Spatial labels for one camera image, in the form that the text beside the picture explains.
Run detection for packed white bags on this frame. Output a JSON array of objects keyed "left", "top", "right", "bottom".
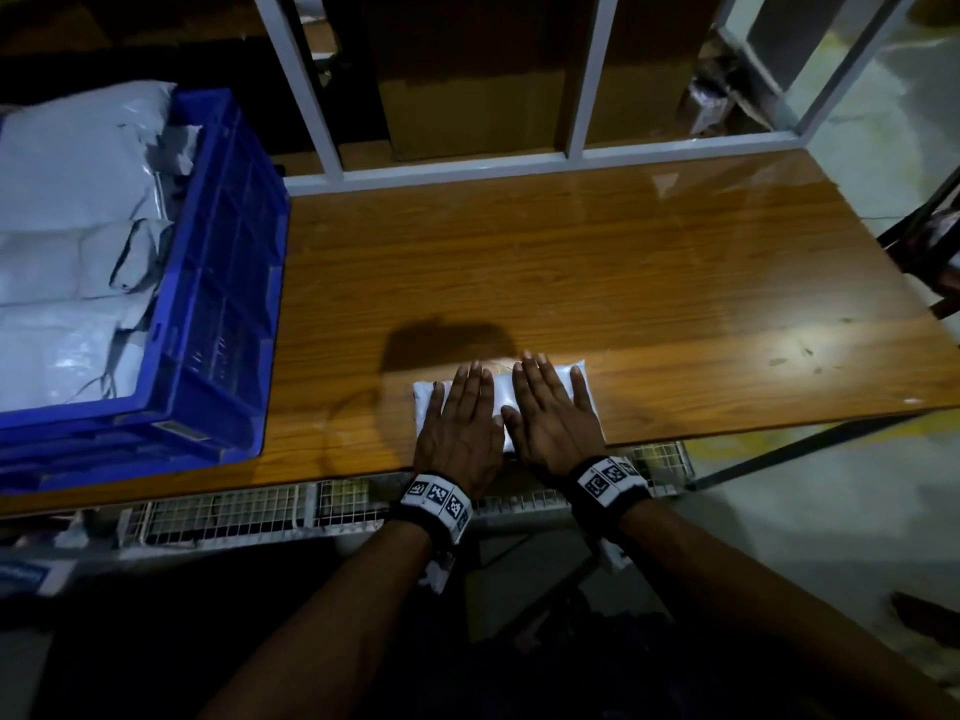
[{"left": 0, "top": 79, "right": 200, "bottom": 417}]

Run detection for person's right hand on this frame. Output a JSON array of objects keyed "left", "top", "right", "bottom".
[{"left": 501, "top": 352, "right": 611, "bottom": 486}]

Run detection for white metal shelf rail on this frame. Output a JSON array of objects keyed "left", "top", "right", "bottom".
[{"left": 285, "top": 130, "right": 804, "bottom": 196}]

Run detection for wooden table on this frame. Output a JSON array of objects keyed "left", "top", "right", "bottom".
[{"left": 0, "top": 149, "right": 960, "bottom": 519}]

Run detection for person's left hand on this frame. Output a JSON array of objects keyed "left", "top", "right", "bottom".
[{"left": 412, "top": 361, "right": 507, "bottom": 499}]

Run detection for person's left forearm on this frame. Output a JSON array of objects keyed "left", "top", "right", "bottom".
[{"left": 202, "top": 520, "right": 437, "bottom": 720}]

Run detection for blue plastic crate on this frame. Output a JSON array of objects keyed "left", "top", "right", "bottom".
[{"left": 0, "top": 89, "right": 291, "bottom": 496}]

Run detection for white metal shelf leg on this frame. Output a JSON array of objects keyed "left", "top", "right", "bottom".
[
  {"left": 795, "top": 0, "right": 924, "bottom": 144},
  {"left": 252, "top": 0, "right": 344, "bottom": 186},
  {"left": 564, "top": 0, "right": 621, "bottom": 162}
]

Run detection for brown wooden chair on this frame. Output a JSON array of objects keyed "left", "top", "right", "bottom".
[{"left": 877, "top": 164, "right": 960, "bottom": 316}]

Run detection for white wire rack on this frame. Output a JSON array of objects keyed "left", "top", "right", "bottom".
[{"left": 117, "top": 439, "right": 699, "bottom": 552}]

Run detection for person's right forearm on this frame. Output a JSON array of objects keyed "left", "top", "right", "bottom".
[{"left": 615, "top": 502, "right": 960, "bottom": 720}]

